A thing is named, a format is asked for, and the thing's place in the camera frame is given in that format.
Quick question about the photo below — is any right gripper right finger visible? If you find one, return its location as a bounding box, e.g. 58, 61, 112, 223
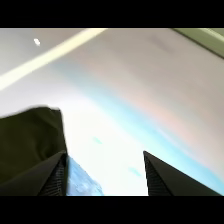
142, 150, 222, 197

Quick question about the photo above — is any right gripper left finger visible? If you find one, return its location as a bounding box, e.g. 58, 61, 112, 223
0, 150, 68, 197

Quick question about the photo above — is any dark green garment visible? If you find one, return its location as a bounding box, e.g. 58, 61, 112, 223
0, 105, 69, 186

